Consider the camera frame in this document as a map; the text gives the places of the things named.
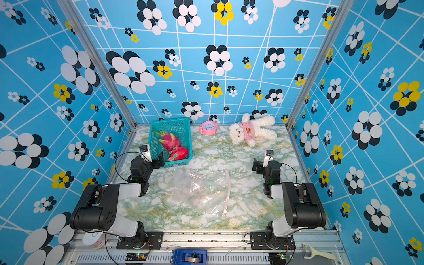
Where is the pink dragon fruit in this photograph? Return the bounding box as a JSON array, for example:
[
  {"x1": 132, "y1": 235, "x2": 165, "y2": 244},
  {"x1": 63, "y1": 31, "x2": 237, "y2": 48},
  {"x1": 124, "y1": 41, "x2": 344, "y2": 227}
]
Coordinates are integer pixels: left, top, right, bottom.
[
  {"x1": 167, "y1": 146, "x2": 189, "y2": 162},
  {"x1": 153, "y1": 130, "x2": 182, "y2": 151}
]

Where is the clear zip-top plastic bag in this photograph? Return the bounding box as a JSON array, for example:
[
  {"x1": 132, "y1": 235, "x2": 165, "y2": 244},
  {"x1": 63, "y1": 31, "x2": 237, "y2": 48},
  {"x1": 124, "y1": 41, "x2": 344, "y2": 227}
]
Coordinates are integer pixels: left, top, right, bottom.
[{"x1": 172, "y1": 167, "x2": 231, "y2": 218}]

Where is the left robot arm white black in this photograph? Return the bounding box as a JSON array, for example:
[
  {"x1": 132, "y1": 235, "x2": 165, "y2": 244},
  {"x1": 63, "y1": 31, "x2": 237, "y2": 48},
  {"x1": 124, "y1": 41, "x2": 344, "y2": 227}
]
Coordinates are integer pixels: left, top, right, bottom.
[{"x1": 70, "y1": 152, "x2": 165, "y2": 250}]

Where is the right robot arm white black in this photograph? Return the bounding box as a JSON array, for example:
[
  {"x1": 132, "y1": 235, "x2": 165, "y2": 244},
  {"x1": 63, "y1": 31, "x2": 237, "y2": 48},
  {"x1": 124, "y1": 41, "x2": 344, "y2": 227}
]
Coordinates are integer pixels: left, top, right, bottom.
[{"x1": 251, "y1": 159, "x2": 327, "y2": 250}]

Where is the teal plastic basket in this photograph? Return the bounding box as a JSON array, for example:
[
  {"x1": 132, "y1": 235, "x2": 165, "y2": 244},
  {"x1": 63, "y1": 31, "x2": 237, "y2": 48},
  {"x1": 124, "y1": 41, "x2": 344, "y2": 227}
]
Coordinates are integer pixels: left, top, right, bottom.
[{"x1": 148, "y1": 118, "x2": 193, "y2": 167}]

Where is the white teddy bear pink shirt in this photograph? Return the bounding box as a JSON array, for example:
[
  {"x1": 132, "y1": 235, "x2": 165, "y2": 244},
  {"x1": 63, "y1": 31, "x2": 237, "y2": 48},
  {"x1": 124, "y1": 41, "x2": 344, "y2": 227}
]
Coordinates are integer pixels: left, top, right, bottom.
[{"x1": 229, "y1": 113, "x2": 277, "y2": 147}]

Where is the pink alarm clock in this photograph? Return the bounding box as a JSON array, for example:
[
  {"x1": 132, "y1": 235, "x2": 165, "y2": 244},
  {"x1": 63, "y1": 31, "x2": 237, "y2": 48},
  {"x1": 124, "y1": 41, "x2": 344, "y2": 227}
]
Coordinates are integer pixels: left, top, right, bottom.
[{"x1": 199, "y1": 120, "x2": 218, "y2": 135}]

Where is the white tape roll disc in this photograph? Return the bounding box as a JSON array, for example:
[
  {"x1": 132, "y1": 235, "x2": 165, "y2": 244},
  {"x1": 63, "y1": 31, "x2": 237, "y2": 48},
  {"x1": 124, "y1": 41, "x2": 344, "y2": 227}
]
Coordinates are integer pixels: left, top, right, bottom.
[{"x1": 82, "y1": 232, "x2": 105, "y2": 250}]

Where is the blue tape dispenser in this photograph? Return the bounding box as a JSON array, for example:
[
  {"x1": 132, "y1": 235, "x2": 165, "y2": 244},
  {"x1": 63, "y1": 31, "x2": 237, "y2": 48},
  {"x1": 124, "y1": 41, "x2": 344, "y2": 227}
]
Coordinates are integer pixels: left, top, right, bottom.
[{"x1": 170, "y1": 249, "x2": 208, "y2": 265}]

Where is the white plastic peeler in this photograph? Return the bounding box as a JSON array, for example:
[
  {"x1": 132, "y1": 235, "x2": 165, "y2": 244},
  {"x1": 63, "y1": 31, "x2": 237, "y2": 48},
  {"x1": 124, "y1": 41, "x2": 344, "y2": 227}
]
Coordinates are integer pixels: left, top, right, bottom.
[{"x1": 302, "y1": 243, "x2": 337, "y2": 261}]

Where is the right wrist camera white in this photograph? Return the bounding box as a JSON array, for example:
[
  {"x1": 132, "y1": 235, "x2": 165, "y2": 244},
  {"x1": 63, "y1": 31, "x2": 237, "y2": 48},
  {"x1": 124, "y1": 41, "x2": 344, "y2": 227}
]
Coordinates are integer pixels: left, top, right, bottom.
[{"x1": 263, "y1": 150, "x2": 274, "y2": 167}]

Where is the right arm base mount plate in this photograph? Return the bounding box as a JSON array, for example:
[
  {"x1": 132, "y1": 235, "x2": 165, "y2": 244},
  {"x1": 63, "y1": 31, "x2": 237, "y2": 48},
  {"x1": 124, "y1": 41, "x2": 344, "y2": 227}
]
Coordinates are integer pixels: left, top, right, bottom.
[{"x1": 248, "y1": 232, "x2": 296, "y2": 251}]

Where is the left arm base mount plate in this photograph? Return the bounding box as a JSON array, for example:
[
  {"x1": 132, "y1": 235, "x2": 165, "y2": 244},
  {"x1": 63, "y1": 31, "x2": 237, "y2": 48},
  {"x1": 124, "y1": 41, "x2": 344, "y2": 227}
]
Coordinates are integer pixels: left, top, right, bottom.
[{"x1": 116, "y1": 231, "x2": 164, "y2": 250}]

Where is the aluminium front rail frame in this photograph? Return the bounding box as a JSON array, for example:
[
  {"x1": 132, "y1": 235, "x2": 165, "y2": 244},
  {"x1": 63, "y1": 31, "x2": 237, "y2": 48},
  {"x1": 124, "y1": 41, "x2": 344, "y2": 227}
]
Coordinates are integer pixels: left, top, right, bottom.
[{"x1": 62, "y1": 230, "x2": 351, "y2": 265}]

